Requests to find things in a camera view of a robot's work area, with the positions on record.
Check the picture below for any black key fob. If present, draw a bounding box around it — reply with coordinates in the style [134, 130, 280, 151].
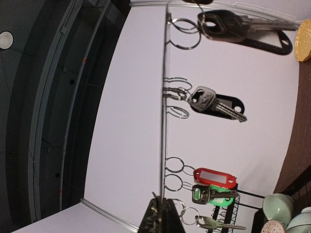
[201, 9, 294, 56]
[191, 94, 245, 120]

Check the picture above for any dark headed key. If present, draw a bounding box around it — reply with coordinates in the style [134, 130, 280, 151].
[187, 86, 247, 123]

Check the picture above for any large metal oval keyring plate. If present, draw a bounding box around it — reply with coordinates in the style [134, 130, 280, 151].
[159, 2, 170, 200]

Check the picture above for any blue lined bowl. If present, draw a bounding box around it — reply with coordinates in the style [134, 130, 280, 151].
[286, 207, 311, 233]

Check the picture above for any yellow dotted plate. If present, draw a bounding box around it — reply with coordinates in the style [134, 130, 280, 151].
[294, 19, 311, 62]

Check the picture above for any light green bowl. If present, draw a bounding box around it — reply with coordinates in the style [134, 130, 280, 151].
[262, 193, 294, 226]

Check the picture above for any red key tag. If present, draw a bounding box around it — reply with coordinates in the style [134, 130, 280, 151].
[193, 167, 237, 189]

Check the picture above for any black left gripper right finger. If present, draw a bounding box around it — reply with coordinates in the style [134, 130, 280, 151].
[162, 199, 185, 233]

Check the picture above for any green key tag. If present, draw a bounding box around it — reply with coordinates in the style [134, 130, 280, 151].
[193, 185, 235, 206]

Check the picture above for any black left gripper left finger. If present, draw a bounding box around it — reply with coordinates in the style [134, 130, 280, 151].
[138, 192, 162, 233]

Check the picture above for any silver key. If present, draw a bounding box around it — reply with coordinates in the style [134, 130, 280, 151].
[195, 216, 247, 230]

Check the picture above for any pink patterned bowl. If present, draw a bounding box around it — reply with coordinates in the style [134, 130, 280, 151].
[261, 220, 286, 233]

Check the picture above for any black wire dish rack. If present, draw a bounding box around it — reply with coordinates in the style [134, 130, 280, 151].
[206, 183, 264, 233]

